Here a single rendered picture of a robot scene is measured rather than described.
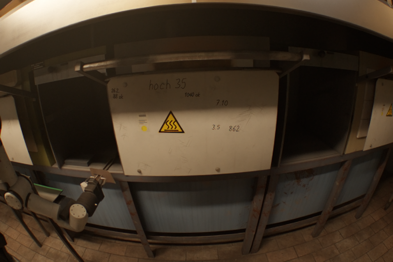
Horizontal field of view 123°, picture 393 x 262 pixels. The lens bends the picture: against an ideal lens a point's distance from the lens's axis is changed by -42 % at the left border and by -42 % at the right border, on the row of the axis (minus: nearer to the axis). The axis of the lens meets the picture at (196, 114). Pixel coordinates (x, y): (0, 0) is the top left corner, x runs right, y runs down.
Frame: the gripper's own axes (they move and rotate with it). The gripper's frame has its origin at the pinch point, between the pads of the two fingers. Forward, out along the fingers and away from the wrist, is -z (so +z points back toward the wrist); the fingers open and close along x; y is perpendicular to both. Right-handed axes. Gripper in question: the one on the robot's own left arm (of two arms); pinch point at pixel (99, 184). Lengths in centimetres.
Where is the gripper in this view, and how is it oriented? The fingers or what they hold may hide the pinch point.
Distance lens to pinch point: 92.6
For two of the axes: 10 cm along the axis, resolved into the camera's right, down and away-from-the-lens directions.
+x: -0.4, -9.5, -3.0
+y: -10.0, 0.4, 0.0
